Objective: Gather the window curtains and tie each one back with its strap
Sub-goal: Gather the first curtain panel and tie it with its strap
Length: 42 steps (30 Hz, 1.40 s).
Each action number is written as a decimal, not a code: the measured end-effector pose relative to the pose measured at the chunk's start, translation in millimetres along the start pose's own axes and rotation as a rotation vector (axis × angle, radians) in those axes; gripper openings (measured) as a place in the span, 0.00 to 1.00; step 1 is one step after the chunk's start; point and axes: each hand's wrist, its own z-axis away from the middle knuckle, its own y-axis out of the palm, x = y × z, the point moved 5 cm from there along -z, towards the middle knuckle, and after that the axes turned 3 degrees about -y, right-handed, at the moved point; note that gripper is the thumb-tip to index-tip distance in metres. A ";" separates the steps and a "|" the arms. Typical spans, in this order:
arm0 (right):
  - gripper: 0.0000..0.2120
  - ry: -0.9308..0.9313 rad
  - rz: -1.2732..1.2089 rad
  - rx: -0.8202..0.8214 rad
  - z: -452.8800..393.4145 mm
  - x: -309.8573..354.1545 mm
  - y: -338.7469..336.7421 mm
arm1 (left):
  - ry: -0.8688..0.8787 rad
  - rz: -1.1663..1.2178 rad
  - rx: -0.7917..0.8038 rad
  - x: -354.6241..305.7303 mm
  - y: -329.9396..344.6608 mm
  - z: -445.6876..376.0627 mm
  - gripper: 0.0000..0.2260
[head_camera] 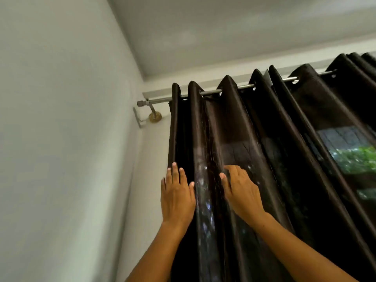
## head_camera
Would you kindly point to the person's right hand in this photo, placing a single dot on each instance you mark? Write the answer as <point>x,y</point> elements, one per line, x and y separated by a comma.
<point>243,196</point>

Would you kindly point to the person's left hand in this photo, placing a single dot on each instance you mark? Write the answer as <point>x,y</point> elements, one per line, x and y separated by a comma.
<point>177,199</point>

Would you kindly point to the dark brown curtain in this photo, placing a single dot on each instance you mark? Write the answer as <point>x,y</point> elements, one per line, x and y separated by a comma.
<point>211,129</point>
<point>317,108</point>

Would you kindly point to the person's left forearm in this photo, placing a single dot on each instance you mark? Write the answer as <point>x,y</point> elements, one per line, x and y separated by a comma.
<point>155,258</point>

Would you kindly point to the person's right forearm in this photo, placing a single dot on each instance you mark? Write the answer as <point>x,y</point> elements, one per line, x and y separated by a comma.
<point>293,255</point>

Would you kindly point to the silver metal curtain rod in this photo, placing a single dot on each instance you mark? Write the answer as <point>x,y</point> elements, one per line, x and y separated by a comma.
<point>158,100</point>

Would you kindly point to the brass rod wall bracket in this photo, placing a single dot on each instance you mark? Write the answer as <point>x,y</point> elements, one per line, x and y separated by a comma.
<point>155,116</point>

